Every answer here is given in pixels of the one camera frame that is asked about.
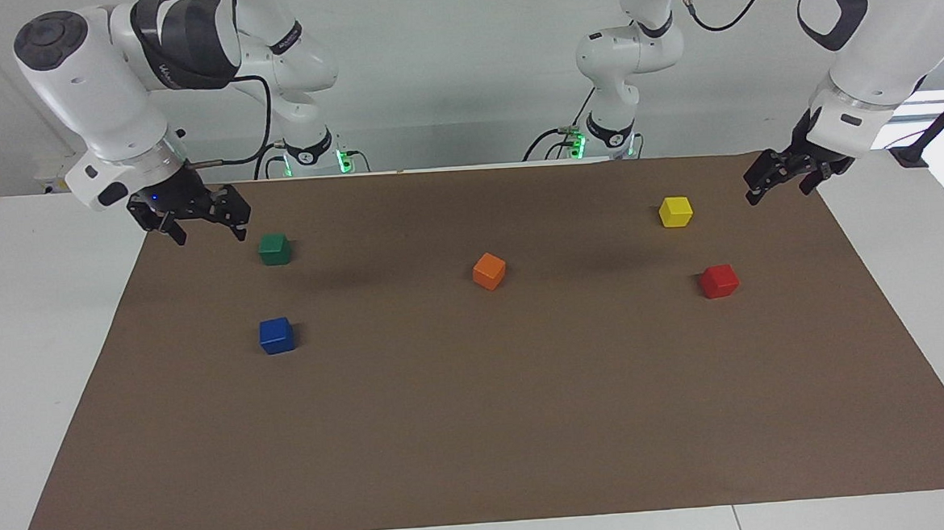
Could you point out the red cube block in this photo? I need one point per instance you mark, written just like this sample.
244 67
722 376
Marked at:
718 282

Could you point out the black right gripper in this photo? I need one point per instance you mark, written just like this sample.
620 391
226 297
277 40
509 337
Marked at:
173 196

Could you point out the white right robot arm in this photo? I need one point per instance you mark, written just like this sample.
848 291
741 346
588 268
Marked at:
83 83

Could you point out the green cube block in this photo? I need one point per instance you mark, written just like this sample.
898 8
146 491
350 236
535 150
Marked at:
274 249

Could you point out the yellow cube block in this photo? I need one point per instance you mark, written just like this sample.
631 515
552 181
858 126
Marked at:
675 212

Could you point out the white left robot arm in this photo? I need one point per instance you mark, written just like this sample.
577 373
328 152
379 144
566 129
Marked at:
872 34

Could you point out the white wall socket strip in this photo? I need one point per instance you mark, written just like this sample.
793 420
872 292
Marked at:
55 178

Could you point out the blue cube block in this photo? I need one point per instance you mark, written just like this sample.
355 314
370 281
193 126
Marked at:
276 337

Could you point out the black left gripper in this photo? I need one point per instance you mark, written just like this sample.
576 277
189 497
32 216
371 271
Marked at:
814 154

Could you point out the brown table mat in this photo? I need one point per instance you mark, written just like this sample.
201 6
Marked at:
480 410

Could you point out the orange cube block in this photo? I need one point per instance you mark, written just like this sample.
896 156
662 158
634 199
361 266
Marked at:
488 271

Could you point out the black slanted stand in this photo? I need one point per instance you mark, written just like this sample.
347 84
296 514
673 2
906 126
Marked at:
937 123

